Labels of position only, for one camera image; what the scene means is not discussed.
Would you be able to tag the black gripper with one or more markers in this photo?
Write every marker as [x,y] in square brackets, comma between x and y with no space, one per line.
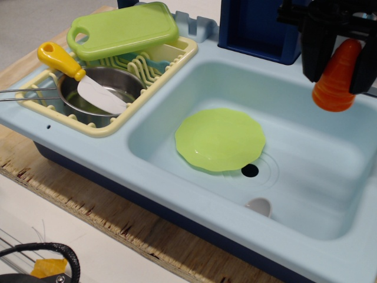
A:
[320,22]

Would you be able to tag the orange toy carrot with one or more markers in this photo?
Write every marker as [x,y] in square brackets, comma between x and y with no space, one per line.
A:
[331,92]

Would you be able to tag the green plastic plate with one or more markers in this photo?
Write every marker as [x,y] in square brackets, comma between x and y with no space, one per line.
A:
[220,139]

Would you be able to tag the grey toy faucet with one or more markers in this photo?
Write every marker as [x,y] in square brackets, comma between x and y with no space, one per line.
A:
[372,92]

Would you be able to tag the dark blue plastic box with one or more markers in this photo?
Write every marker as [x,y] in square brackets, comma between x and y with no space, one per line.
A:
[251,27]

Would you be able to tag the light blue toy sink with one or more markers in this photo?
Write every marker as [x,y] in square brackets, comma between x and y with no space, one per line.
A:
[318,169]

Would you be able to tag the teal plastic dish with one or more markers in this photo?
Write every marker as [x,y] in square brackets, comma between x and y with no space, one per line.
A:
[160,66]

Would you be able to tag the stainless steel pot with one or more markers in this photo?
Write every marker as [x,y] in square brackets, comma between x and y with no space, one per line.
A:
[121,83]

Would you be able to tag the green plastic cutting board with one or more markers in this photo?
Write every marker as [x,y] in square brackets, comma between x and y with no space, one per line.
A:
[121,31]

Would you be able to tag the cream dish drying rack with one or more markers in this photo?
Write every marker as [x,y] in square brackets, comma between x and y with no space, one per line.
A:
[177,53]

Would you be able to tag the wooden plywood board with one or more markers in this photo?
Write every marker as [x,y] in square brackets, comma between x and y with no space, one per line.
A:
[115,239]

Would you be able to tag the yellow tape piece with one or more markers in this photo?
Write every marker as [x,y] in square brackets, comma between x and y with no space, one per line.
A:
[48,267]

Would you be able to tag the yellow handled toy knife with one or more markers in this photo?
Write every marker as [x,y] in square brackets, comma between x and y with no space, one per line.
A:
[54,56]

